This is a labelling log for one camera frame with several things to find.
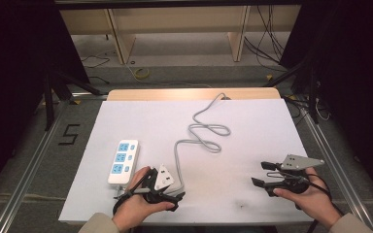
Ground light wooden shelf unit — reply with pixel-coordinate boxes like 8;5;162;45
59;4;303;65

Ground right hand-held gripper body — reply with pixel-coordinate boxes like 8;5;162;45
263;153;325;198

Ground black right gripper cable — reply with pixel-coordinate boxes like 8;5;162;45
305;173;345;233

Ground thin black floor cable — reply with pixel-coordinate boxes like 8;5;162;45
80;53;112;85

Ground bundle of black hanging cables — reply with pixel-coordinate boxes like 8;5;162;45
243;5;289;74

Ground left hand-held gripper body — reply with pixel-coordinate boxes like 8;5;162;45
141;163;177;206

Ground black tripod stand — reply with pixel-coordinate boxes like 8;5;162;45
264;60;321;125
42;67;109;132

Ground white power strip blue sockets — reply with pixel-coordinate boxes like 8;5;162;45
107;139;140;186

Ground aluminium floor rail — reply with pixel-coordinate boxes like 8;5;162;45
0;99;70;233
300;102;373;233

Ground grey power strip cable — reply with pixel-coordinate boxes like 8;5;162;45
114;92;232;199

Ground person's right hand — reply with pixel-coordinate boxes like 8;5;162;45
273;167;335;229

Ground black curtain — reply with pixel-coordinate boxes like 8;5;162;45
0;0;91;203
279;0;373;195

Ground white board table cover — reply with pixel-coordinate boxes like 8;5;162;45
58;98;316;225

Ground person's left hand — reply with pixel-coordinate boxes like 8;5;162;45
111;166;176;233

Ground yellow coiled cable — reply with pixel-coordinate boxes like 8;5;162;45
133;66;151;81

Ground white floor cable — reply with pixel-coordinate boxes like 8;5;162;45
315;96;332;122

